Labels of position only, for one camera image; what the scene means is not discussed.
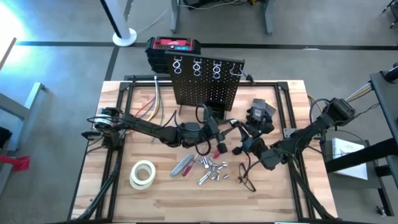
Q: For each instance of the black side table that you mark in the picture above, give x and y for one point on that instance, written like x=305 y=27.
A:
x=385 y=90

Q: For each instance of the small metal plate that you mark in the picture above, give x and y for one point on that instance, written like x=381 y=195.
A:
x=288 y=132

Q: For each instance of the white booklet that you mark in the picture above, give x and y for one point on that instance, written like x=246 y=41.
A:
x=348 y=158

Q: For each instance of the cream masking tape roll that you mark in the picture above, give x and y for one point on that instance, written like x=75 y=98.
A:
x=133 y=177

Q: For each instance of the red sheet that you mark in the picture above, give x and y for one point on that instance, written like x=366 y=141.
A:
x=15 y=163

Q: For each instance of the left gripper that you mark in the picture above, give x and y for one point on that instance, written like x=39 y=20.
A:
x=213 y=129

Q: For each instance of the wooden plank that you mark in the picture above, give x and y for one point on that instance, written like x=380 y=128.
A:
x=7 y=53

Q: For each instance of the black plastic pegboard bin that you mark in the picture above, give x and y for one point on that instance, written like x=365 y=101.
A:
x=219 y=107

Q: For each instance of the black perforated pegboard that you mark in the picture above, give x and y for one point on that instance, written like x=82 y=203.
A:
x=202 y=90

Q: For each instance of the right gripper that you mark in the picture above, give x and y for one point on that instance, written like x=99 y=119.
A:
x=256 y=147

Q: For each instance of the clear black safety glasses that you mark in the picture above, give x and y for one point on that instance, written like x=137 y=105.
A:
x=239 y=178

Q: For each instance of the grey bench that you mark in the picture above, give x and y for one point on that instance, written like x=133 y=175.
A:
x=21 y=105

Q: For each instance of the red black toolbox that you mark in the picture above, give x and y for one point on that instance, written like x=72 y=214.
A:
x=172 y=43

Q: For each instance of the black office chair base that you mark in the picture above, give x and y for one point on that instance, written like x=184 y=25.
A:
x=392 y=12

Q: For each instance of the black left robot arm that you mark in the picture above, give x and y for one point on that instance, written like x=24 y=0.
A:
x=146 y=126

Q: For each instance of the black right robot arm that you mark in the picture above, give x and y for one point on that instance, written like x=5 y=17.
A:
x=311 y=127

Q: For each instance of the white pole stand round base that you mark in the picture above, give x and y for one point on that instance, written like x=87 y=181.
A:
x=119 y=21

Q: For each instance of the grey metal utility knife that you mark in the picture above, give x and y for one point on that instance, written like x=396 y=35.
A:
x=180 y=165

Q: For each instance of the grey desk leg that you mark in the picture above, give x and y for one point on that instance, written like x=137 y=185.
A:
x=175 y=15
x=268 y=15

